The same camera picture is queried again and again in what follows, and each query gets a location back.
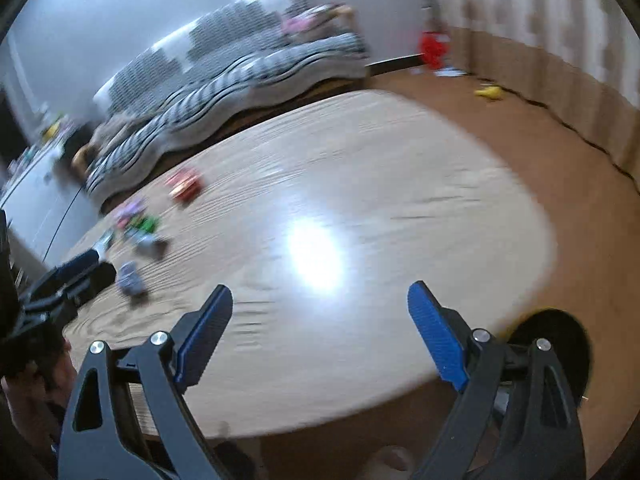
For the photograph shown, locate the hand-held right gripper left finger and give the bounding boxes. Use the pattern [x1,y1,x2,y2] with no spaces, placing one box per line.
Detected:
[57,284,236,480]

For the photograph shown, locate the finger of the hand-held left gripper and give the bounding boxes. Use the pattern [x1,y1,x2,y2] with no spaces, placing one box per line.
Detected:
[27,249,101,302]
[62,263,119,307]

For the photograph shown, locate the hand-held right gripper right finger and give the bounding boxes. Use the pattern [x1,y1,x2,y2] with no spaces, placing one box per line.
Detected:
[407,281,587,480]

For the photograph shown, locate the blue wrapper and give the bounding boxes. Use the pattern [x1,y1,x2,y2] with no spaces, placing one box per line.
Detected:
[117,260,149,297]

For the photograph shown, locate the grey wrapper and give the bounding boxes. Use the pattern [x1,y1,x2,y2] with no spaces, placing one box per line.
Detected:
[127,232,168,261]

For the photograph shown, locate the pink and purple wrapper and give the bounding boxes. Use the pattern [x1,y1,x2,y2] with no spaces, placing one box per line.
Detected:
[116,199,148,228]

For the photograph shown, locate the black trash bin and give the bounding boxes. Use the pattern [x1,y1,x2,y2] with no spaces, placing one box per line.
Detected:
[502,309,591,401]

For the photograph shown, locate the red cigarette box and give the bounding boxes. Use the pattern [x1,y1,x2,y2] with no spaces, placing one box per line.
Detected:
[167,169,203,203]

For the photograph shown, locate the person's left hand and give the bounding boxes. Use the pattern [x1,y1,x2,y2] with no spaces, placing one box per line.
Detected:
[0,339,77,441]

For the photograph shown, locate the white dresser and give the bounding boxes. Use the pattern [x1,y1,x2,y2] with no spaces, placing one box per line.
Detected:
[0,147,101,266]

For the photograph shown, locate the black cabinet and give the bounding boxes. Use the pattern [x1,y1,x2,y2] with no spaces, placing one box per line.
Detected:
[55,127,96,171]

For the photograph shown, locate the beige crumpled clothes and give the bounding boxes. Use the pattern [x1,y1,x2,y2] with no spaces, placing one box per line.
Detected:
[92,115,136,151]

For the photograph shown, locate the wooden sofa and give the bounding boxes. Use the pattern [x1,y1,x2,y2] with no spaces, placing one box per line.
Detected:
[72,0,371,206]

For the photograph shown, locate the black and white striped blanket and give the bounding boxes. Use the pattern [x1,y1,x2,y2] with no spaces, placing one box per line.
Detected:
[85,0,368,198]

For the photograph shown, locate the red bag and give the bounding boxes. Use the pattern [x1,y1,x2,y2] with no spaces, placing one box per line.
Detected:
[419,31,451,68]

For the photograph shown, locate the beige patterned curtain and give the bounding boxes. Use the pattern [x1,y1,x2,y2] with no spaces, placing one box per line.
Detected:
[425,0,640,181]

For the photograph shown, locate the pink printed cushion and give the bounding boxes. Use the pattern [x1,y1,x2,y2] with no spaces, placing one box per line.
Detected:
[280,12,321,36]

